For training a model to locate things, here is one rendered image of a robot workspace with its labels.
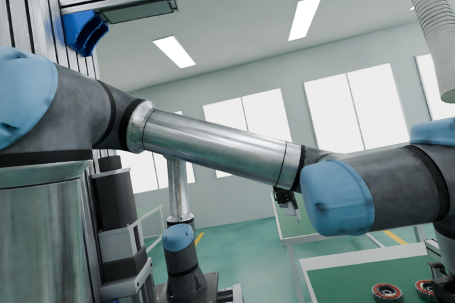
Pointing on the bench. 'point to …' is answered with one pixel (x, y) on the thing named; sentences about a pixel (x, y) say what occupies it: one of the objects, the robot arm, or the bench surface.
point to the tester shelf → (433, 249)
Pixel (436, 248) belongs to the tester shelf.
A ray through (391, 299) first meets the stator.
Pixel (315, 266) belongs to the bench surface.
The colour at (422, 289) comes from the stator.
